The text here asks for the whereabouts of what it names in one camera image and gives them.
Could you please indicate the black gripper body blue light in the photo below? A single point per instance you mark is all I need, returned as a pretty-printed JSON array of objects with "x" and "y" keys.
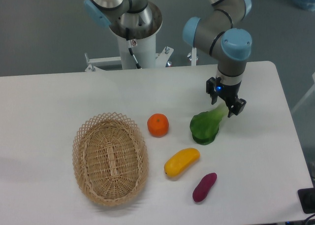
[{"x": 229, "y": 93}]

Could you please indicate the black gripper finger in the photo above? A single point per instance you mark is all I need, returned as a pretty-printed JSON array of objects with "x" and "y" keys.
[
  {"x": 235, "y": 106},
  {"x": 211, "y": 88}
]

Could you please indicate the green leafy vegetable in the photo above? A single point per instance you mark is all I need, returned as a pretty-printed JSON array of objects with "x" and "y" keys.
[{"x": 205, "y": 126}]

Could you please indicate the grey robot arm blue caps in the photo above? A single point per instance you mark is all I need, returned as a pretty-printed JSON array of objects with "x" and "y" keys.
[{"x": 215, "y": 35}]

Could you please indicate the orange tangerine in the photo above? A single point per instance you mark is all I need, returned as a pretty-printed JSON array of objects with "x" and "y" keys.
[{"x": 158, "y": 125}]

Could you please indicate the yellow mango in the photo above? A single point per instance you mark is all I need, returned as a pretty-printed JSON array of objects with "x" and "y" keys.
[{"x": 180, "y": 161}]

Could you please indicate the purple sweet potato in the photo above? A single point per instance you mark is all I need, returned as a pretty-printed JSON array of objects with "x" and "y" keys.
[{"x": 202, "y": 189}]

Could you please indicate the black device at table edge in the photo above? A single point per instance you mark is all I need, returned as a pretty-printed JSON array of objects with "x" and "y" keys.
[{"x": 307, "y": 200}]

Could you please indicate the woven wicker basket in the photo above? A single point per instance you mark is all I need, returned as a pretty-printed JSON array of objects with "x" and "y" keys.
[{"x": 110, "y": 159}]

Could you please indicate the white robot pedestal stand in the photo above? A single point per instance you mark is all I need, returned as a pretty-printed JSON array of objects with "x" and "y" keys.
[{"x": 136, "y": 37}]

